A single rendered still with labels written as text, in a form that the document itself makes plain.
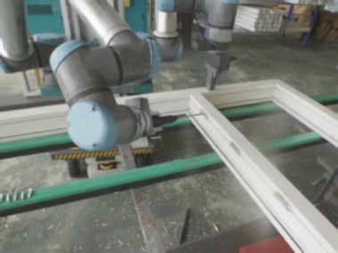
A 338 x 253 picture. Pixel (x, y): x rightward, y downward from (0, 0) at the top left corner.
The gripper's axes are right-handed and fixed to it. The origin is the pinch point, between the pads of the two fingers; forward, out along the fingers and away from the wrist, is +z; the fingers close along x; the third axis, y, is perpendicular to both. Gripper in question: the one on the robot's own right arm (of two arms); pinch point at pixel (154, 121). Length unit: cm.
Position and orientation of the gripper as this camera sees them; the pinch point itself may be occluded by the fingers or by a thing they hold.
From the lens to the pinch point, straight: 74.2
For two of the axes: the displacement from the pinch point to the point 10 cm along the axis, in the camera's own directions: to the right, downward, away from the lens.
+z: 3.1, -0.5, 9.5
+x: -1.7, -9.9, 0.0
